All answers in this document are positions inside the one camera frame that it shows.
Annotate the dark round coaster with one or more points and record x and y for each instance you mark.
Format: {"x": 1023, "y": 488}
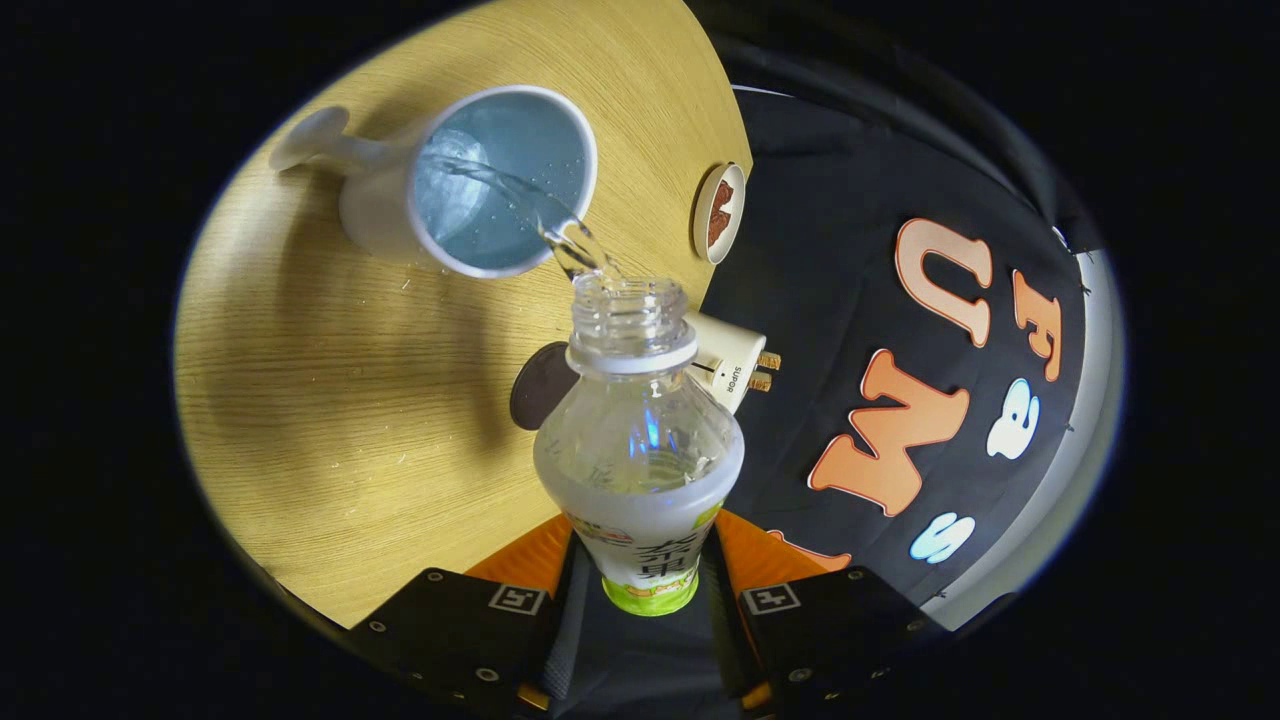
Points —
{"x": 535, "y": 390}

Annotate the white cup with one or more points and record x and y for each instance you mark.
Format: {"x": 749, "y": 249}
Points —
{"x": 375, "y": 215}

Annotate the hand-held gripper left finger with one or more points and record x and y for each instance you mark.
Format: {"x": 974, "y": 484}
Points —
{"x": 562, "y": 630}

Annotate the wooden table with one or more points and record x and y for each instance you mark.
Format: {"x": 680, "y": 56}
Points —
{"x": 350, "y": 400}

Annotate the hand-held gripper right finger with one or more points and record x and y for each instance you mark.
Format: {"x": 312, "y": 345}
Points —
{"x": 728, "y": 630}

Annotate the brown meat piece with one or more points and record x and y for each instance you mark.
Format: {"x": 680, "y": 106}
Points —
{"x": 722, "y": 197}
{"x": 716, "y": 230}

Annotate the white toaster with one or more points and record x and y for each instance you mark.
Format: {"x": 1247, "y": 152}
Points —
{"x": 730, "y": 365}

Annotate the clear plastic juice bottle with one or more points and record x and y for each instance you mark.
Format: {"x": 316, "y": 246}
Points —
{"x": 640, "y": 450}

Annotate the toasted bread slice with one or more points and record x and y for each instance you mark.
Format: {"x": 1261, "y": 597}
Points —
{"x": 769, "y": 360}
{"x": 762, "y": 382}

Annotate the white round plate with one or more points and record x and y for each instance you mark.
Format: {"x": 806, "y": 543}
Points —
{"x": 700, "y": 215}

